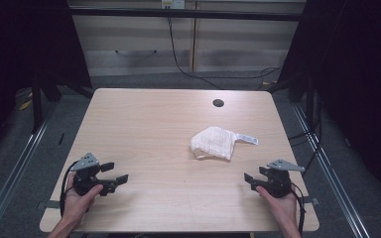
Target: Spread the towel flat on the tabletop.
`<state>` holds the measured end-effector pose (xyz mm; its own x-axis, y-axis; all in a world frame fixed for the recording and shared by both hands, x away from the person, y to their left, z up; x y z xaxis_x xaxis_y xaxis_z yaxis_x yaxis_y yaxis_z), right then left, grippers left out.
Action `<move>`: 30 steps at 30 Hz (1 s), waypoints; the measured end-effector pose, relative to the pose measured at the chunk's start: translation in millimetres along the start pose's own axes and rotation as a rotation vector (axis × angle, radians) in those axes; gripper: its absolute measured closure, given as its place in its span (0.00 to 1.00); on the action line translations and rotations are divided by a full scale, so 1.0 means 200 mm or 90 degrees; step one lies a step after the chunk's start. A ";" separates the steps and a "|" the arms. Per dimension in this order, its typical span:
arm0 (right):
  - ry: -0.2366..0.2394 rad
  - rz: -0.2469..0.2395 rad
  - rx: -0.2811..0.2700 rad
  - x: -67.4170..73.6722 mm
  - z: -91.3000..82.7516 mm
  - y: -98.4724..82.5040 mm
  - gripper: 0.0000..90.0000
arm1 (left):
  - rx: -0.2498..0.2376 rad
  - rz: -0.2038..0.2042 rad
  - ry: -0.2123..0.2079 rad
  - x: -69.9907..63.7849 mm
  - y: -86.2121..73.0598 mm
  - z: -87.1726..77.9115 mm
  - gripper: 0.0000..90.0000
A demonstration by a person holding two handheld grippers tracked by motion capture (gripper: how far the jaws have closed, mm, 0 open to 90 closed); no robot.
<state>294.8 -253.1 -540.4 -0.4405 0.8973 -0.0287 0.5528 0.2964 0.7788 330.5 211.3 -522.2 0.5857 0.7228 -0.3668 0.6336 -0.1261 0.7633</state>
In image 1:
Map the thin black cable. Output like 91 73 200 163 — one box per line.
287 95 324 177

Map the long black floor cable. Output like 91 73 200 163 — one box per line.
167 16 283 91

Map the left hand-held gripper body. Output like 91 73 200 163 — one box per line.
69 152 118 197

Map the black horizontal frame bar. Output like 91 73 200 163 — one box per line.
68 7 305 23

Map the white flower-print cloth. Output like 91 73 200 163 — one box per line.
189 126 260 162

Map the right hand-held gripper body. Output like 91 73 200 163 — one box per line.
251 159 306 199

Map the black metal stand post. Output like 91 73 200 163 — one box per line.
30 73 45 134

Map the left hand-held gripper black cable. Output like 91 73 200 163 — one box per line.
59 161 80 216

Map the person's left hand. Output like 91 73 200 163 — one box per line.
60 182 104 229

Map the grey tape strip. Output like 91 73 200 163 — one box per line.
302 195 320 206
36 199 63 210

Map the hand-held gripper black cable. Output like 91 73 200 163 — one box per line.
59 161 80 216
290 182 308 236

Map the white wall outlet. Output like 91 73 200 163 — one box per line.
161 0 187 10

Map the right hand-held gripper black cable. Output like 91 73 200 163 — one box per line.
290 182 308 236

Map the wooden vertical wall strip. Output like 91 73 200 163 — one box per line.
190 1 199 72

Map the metal floor rail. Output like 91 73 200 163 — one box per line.
0 110 58 238
292 103 372 238

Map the yellow floor tape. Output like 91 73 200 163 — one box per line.
18 98 34 111

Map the dark curtain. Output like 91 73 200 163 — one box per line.
0 0 93 157
276 0 381 207

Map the person's right hand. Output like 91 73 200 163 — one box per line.
255 185 301 230

